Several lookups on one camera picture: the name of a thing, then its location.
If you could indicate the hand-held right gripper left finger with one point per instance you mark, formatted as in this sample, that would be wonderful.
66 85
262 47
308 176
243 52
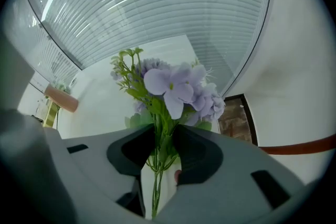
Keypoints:
99 165

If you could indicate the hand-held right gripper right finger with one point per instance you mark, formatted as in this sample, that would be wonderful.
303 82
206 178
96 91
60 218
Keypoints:
223 181

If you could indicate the pink vase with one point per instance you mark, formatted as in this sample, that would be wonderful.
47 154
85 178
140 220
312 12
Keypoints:
63 101

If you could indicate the white green flowers bunch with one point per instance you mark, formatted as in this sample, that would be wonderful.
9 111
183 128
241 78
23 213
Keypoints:
61 85

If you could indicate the purple flowers bunch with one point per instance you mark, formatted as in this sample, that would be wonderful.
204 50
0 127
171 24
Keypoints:
178 86

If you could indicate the brown wooden door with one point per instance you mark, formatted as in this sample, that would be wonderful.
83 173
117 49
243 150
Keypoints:
235 120

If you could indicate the yellow striped box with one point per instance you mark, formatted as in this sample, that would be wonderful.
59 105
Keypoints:
51 114

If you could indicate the white window blinds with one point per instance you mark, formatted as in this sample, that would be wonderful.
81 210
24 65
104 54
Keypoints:
162 8

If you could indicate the brown wooden rail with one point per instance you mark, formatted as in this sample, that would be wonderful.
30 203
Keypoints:
302 147

